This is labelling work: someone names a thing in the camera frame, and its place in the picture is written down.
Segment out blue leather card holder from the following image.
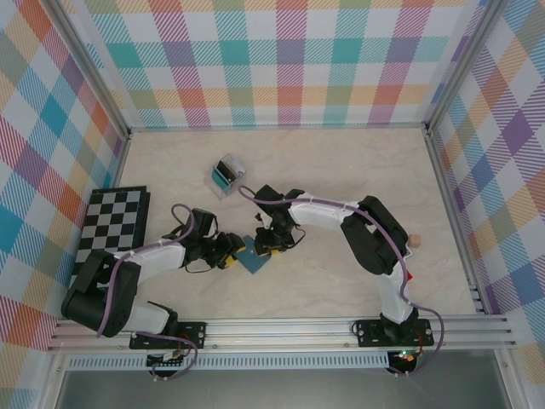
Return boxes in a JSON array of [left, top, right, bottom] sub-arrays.
[[236, 235, 272, 276]]

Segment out black and silver chessboard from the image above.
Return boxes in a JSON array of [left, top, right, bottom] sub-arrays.
[[70, 184, 151, 291]]

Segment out aluminium frame post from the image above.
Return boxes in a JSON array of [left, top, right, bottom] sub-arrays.
[[50, 0, 131, 140], [424, 0, 510, 133]]

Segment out clear plastic box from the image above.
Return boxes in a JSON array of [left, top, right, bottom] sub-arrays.
[[204, 152, 249, 200]]

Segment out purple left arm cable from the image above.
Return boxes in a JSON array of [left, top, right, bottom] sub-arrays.
[[96, 203, 200, 381]]

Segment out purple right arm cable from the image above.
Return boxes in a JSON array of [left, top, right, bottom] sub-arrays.
[[238, 185, 447, 378]]

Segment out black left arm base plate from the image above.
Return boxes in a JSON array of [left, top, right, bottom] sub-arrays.
[[129, 322, 208, 350]]

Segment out slotted white cable duct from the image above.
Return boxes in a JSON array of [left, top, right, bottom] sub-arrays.
[[67, 356, 391, 371]]

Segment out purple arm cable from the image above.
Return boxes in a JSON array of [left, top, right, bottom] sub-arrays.
[[96, 203, 200, 381], [238, 185, 447, 378]]

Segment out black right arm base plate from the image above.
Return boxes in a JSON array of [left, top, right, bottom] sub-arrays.
[[353, 318, 435, 349]]

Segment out wide aluminium mounting rail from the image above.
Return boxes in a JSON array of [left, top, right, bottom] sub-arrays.
[[46, 317, 519, 353]]

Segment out teal credit card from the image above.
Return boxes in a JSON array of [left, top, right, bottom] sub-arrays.
[[211, 167, 233, 191]]

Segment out dark credit card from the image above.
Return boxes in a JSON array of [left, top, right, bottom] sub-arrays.
[[215, 159, 236, 182]]

